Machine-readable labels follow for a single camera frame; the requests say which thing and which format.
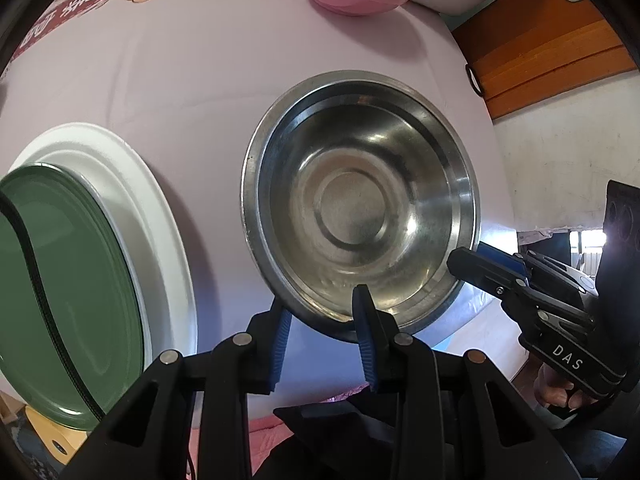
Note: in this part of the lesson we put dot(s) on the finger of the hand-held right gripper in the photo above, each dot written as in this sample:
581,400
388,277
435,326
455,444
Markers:
505,260
475,267

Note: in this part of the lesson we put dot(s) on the large steel bowl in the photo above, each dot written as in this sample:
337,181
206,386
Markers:
350,200

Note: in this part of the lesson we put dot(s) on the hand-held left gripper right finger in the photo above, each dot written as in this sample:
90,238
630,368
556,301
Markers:
365,340

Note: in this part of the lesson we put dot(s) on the person's right hand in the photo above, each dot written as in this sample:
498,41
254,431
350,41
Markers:
550,392

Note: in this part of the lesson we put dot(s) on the white plate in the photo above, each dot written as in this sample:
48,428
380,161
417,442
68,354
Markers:
150,220

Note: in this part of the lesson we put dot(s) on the yellow plastic stool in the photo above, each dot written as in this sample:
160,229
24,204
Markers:
55,435

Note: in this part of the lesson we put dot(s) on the pink clothing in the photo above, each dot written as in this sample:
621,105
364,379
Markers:
262,452

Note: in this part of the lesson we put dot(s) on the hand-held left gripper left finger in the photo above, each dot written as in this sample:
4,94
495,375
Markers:
280,345

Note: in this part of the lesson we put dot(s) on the black clothing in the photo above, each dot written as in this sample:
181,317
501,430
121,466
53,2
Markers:
340,435

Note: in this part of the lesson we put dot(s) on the green plate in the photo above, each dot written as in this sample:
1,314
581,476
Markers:
75,285

